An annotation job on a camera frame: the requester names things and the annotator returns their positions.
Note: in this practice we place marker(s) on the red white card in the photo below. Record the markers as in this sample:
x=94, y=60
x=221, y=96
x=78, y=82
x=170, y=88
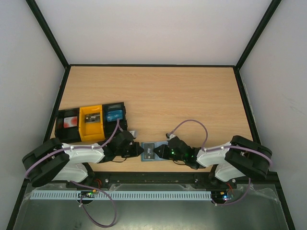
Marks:
x=71, y=121

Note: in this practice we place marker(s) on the light blue slotted cable duct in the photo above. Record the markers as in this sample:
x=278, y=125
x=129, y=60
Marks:
x=122, y=195

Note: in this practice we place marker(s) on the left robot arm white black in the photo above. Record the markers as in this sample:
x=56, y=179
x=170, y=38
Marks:
x=57, y=161

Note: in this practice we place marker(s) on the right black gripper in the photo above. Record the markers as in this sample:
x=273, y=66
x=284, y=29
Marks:
x=165, y=150

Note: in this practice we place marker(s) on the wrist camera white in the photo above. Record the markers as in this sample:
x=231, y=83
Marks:
x=134, y=133
x=170, y=136

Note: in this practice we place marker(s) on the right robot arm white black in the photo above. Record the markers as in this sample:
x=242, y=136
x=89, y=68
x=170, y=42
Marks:
x=236, y=158

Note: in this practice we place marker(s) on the black tray right compartment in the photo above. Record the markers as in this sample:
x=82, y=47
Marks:
x=110, y=126

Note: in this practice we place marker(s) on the black tray left compartment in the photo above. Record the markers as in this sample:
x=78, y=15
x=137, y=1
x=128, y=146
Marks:
x=67, y=135

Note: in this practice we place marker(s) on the black VIP card in tray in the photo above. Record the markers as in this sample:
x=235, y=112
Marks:
x=92, y=118

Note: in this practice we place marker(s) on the black tray compartment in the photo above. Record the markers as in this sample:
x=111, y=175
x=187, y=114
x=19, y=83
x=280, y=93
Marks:
x=67, y=135
x=110, y=126

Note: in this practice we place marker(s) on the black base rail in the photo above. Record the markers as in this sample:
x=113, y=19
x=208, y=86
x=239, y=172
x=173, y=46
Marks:
x=198, y=180

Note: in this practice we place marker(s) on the black vip card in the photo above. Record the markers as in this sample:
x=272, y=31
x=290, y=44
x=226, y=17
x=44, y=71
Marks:
x=148, y=154
x=92, y=118

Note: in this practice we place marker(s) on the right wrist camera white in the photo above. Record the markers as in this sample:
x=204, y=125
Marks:
x=170, y=136

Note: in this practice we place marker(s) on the blue card in tray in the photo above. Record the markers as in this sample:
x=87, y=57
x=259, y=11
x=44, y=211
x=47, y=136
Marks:
x=114, y=115

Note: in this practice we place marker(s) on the black aluminium frame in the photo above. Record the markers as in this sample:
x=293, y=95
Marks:
x=256, y=35

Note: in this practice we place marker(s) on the teal leather card holder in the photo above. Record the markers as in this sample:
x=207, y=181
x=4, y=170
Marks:
x=157, y=144

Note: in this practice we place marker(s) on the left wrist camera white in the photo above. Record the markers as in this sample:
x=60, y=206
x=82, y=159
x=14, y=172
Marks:
x=134, y=133

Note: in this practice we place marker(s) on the yellow tray middle compartment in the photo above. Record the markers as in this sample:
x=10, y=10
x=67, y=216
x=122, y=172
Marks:
x=91, y=132

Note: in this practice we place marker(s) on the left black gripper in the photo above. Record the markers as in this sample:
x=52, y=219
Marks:
x=135, y=153

